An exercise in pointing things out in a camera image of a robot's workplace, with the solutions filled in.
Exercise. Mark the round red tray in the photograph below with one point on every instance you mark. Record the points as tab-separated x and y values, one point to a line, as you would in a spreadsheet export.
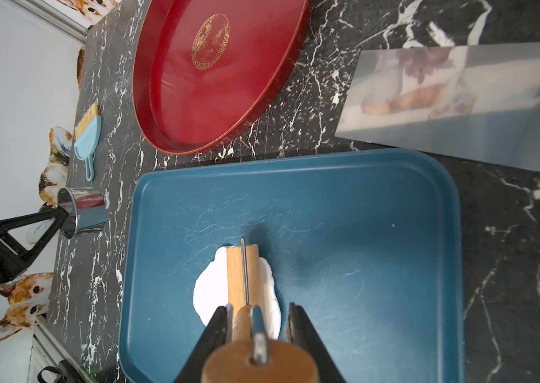
206	70

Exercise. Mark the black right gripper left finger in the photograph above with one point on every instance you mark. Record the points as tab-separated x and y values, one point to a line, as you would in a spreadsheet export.
213	337

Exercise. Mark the white dough piece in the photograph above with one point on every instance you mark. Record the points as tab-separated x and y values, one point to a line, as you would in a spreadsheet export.
211	291

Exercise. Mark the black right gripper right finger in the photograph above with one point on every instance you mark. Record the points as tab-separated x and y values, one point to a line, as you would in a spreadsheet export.
301	332

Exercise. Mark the wooden dough roller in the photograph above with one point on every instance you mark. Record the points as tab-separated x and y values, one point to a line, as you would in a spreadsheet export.
250	355

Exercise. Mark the blue rectangular tray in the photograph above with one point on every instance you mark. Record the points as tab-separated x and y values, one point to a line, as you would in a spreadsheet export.
369	243

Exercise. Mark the metal scraper wooden handle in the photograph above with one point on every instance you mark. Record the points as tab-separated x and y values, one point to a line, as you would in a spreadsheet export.
479	103

